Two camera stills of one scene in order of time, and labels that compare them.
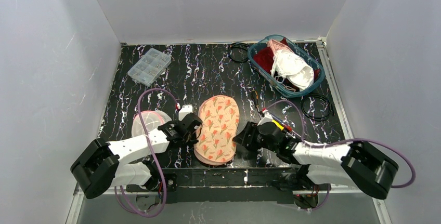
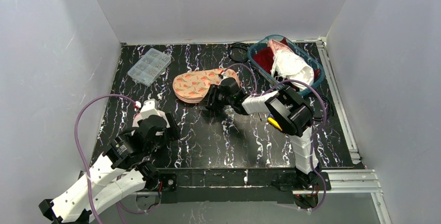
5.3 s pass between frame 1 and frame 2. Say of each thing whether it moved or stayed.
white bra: stayed
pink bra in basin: stayed
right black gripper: moved
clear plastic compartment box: stayed
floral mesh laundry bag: moved
